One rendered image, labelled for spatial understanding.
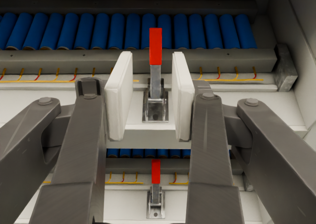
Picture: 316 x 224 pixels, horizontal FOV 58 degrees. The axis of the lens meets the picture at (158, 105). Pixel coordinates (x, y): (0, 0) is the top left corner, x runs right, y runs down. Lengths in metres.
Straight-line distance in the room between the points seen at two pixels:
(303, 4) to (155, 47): 0.17
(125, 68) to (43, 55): 0.20
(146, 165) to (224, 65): 0.20
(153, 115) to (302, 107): 0.16
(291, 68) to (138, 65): 0.17
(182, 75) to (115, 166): 0.32
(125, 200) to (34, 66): 0.24
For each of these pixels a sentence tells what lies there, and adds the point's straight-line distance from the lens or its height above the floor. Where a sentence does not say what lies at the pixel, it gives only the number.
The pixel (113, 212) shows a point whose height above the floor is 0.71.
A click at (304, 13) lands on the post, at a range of 0.36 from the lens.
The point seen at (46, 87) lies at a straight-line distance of 0.34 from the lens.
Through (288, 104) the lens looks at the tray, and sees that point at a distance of 0.35.
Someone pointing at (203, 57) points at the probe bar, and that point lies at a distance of 0.33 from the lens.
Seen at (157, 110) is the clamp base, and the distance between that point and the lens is 0.31.
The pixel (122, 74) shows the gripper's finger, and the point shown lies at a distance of 0.15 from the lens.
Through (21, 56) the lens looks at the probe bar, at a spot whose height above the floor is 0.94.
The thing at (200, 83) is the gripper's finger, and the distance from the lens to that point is 0.16.
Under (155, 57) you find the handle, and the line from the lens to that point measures 0.28.
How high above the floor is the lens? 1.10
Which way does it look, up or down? 39 degrees down
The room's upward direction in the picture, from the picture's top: straight up
